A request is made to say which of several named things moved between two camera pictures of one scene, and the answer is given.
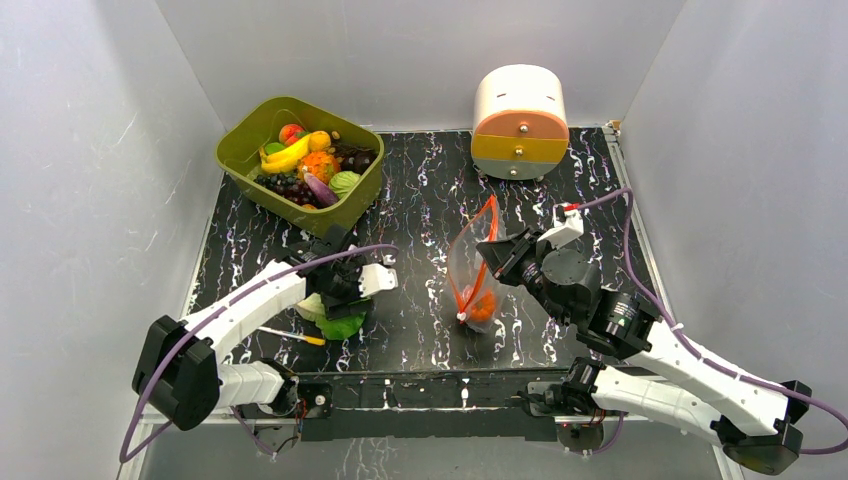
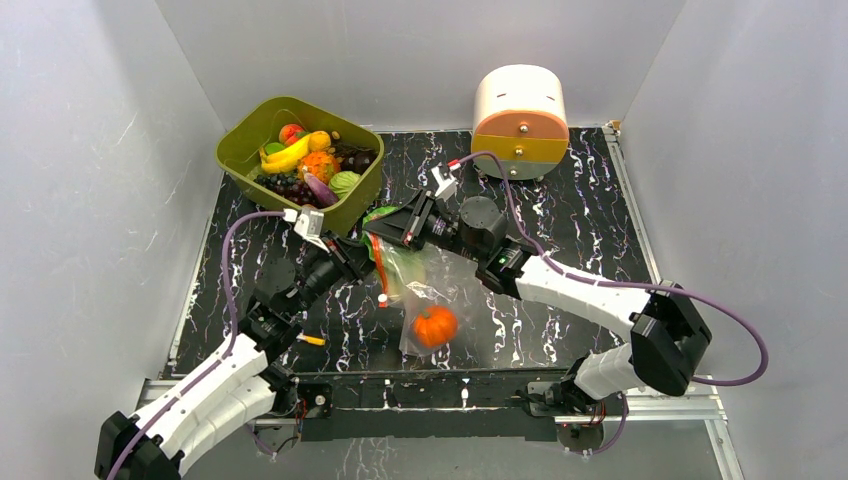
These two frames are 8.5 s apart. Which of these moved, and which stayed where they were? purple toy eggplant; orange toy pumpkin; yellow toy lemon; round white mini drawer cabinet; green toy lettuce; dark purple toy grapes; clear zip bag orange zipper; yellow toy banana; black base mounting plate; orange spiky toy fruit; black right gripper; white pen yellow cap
Moved: green toy lettuce; orange toy pumpkin; clear zip bag orange zipper; black right gripper
Stayed: dark purple toy grapes; yellow toy banana; white pen yellow cap; purple toy eggplant; orange spiky toy fruit; black base mounting plate; yellow toy lemon; round white mini drawer cabinet
